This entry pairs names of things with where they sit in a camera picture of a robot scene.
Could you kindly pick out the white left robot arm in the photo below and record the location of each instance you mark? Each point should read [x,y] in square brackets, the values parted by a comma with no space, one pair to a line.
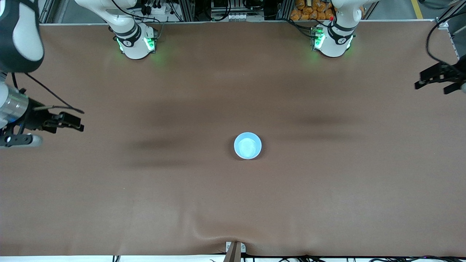
[333,43]

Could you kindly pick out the aluminium frame profile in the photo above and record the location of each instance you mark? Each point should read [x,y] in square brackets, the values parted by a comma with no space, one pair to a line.
[186,9]

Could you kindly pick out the grey metal mount bracket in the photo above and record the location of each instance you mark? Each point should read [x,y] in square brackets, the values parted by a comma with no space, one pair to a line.
[235,249]

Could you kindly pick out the brown table cover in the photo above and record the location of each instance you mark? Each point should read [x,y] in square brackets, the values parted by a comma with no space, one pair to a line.
[218,200]

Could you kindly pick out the black plugs and power strip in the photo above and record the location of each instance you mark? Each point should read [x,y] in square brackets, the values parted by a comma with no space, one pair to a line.
[156,6]

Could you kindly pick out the orange snack packets pile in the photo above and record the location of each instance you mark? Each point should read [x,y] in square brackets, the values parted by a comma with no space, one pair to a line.
[311,11]

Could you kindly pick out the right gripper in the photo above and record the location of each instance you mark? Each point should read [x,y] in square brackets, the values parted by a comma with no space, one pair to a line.
[36,118]

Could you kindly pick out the white power strip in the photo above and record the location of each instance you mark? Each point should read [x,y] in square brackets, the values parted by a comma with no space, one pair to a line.
[238,16]

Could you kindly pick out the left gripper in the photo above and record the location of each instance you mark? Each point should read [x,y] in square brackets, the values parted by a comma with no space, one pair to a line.
[448,71]

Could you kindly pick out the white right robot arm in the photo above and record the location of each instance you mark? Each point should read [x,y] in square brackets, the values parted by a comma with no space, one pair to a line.
[133,47]

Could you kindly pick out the blue plastic bowl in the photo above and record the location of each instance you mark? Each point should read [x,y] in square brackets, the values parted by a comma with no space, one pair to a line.
[247,146]

